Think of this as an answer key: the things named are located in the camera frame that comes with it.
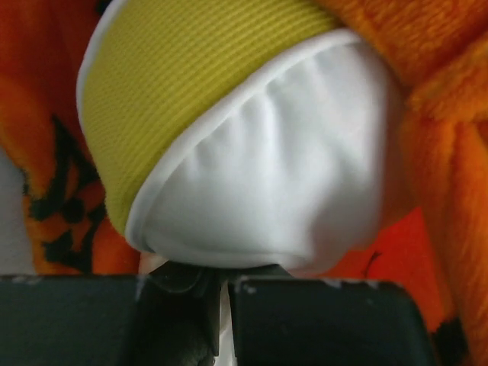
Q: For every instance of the orange patterned pillowcase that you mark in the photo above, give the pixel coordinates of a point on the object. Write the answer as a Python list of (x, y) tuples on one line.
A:
[(436, 50)]

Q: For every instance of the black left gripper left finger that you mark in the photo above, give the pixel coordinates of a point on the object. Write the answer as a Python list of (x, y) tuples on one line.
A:
[(167, 317)]

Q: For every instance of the white pillow yellow side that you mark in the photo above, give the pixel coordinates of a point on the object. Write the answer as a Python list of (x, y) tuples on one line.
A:
[(237, 134)]

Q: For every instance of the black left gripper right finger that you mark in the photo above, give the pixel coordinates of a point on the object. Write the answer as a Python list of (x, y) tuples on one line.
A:
[(280, 320)]

